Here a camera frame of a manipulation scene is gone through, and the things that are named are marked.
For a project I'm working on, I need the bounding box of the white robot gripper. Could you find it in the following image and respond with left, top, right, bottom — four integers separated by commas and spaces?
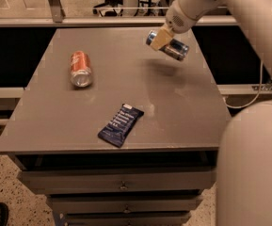
150, 0, 203, 51

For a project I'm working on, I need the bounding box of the blue silver redbull can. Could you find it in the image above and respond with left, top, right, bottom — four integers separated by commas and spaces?
146, 31, 189, 61

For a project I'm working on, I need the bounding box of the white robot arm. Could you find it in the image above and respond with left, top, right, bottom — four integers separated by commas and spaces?
152, 0, 272, 226

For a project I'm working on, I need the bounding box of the orange soda can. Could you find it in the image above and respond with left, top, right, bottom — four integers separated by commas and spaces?
71, 51, 92, 88

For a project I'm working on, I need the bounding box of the black office chair base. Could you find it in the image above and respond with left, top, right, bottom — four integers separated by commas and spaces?
92, 0, 123, 17

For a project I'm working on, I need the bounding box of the grey metal railing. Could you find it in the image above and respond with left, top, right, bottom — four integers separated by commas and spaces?
0, 0, 272, 28

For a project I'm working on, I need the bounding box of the dark blue snack bar wrapper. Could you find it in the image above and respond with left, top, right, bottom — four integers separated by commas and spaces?
98, 104, 144, 148

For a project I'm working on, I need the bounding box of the grey drawer cabinet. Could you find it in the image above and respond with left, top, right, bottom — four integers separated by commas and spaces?
0, 26, 232, 226

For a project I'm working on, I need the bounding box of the middle grey drawer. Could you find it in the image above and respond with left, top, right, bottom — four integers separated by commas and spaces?
47, 194, 202, 214

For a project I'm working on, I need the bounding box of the grey drawer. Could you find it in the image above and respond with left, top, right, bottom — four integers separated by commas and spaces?
65, 211, 191, 226
47, 194, 202, 214
18, 167, 216, 195

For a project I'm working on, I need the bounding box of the top grey drawer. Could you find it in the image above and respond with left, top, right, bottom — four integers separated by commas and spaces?
18, 167, 216, 195

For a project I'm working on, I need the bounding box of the bottom grey drawer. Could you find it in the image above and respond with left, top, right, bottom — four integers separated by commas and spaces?
65, 211, 191, 226

